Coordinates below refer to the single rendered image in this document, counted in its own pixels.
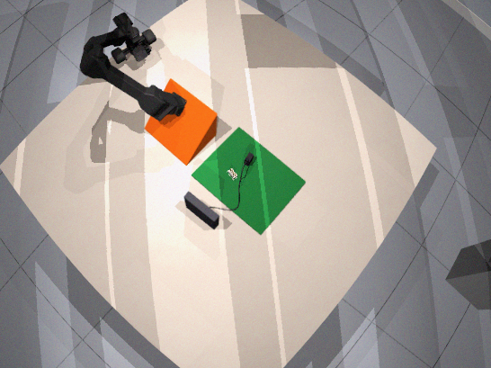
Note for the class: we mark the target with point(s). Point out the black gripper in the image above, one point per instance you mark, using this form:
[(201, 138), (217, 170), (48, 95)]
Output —
[(147, 38)]

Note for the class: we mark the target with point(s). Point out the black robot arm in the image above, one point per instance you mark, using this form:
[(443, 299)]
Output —
[(95, 64)]

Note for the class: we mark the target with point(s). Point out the black square panel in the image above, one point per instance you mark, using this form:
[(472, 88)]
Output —
[(201, 210)]

